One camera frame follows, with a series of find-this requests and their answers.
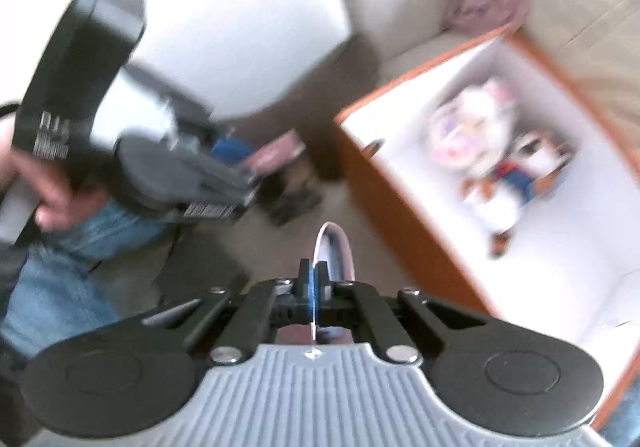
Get orange box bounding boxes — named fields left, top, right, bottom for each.
left=333, top=24, right=640, bottom=434

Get cream sofa cushion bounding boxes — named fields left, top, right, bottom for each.
left=519, top=0, right=640, bottom=138

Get person's left hand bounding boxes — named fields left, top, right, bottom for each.
left=9, top=147, right=114, bottom=231

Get white bunny plush toy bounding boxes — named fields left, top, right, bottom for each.
left=427, top=80, right=519, bottom=176

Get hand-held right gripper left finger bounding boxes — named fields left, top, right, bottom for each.
left=141, top=258, right=315, bottom=365

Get blue jeans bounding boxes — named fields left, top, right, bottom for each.
left=0, top=201, right=177, bottom=359

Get fox plush toy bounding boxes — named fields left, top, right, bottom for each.
left=460, top=132, right=576, bottom=259

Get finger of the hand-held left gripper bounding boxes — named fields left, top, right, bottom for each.
left=210, top=127, right=257, bottom=169
left=257, top=174, right=324, bottom=229

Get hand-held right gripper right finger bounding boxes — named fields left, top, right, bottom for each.
left=315, top=261, right=489, bottom=365

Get small pink box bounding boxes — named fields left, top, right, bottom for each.
left=249, top=131, right=307, bottom=174

